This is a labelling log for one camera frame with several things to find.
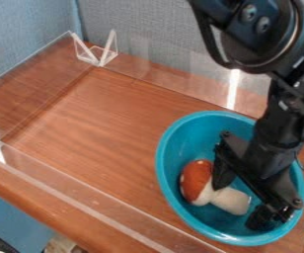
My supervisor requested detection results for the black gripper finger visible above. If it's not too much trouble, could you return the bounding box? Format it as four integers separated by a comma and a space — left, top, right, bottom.
247, 205, 287, 231

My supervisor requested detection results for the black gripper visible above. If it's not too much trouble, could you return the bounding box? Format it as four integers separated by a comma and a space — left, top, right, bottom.
213, 77, 304, 221

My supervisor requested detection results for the plush mushroom brown cap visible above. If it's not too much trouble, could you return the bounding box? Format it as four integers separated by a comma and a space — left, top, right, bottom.
179, 159, 253, 216

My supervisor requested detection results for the blue plastic bowl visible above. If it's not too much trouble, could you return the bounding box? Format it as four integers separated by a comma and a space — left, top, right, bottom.
155, 111, 303, 246

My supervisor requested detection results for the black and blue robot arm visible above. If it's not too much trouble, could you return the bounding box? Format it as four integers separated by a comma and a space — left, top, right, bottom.
188, 0, 304, 230

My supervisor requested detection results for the clear acrylic back barrier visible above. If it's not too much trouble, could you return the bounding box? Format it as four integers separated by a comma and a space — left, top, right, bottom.
107, 48, 284, 120

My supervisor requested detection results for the clear acrylic barrier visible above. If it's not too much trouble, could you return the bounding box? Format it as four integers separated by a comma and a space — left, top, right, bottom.
0, 31, 92, 138
107, 48, 284, 120
0, 141, 225, 253

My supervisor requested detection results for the clear acrylic front barrier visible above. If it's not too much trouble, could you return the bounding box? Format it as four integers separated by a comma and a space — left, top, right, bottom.
0, 141, 225, 253

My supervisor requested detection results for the clear acrylic left barrier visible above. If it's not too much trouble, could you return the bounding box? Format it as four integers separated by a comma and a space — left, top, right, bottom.
0, 31, 92, 138

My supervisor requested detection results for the clear acrylic corner bracket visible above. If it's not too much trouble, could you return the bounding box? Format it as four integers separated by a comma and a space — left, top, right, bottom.
70, 30, 120, 67

